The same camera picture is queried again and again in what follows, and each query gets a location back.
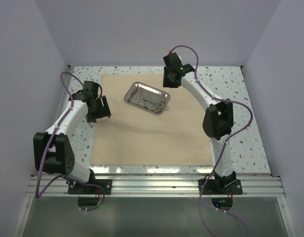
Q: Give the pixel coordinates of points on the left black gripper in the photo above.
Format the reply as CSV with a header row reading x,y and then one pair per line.
x,y
103,112

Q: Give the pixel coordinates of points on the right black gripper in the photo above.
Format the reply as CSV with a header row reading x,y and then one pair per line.
x,y
167,84

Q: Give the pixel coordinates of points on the steel surgical scissors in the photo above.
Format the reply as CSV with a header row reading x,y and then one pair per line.
x,y
160,106

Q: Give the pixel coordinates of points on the steel instrument tray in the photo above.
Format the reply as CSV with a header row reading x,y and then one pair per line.
x,y
148,92

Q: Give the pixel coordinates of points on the beige surgical cloth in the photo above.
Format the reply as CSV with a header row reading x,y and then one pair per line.
x,y
132,136

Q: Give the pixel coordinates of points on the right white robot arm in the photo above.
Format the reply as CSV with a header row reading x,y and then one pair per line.
x,y
217,122

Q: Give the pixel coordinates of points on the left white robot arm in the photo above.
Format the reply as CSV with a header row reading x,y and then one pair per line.
x,y
53,152

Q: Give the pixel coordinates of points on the steel forceps with rings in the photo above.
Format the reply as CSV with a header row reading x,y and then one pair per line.
x,y
148,104

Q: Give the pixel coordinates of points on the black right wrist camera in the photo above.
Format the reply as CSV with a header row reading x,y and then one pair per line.
x,y
174,65

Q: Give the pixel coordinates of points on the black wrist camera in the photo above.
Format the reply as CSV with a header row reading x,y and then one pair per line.
x,y
174,65
93,88

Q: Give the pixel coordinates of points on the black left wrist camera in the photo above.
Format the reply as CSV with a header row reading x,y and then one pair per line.
x,y
93,88

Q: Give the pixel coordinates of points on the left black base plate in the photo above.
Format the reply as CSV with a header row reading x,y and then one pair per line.
x,y
99,186

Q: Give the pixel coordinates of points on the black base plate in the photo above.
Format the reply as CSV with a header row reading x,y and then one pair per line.
x,y
99,186
213,188

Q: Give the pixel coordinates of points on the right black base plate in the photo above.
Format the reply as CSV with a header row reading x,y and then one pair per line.
x,y
213,188

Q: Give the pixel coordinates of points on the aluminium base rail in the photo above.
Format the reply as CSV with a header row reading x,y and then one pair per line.
x,y
186,186

